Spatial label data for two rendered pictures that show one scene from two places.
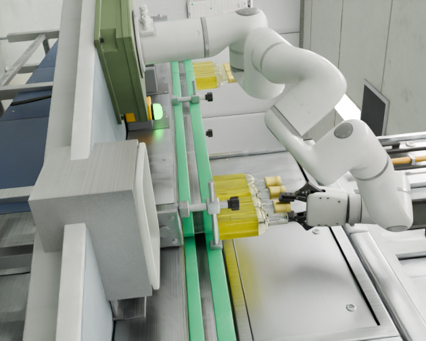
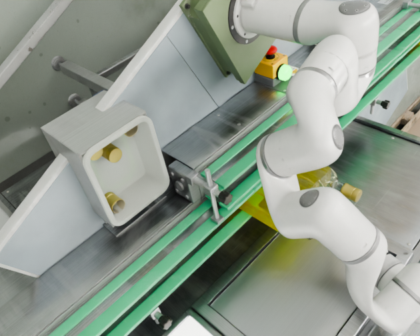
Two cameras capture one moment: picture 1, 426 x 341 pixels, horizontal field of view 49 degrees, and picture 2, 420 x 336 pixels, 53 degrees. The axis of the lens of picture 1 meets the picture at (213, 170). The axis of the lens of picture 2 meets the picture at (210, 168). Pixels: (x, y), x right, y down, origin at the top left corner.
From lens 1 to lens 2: 0.70 m
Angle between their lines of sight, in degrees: 45
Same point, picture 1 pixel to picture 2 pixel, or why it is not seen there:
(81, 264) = (45, 185)
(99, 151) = (114, 109)
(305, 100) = (283, 146)
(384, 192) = (355, 282)
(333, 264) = (339, 303)
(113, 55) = (198, 22)
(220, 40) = (309, 33)
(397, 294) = not seen: outside the picture
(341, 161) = (291, 225)
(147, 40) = (246, 11)
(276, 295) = (265, 288)
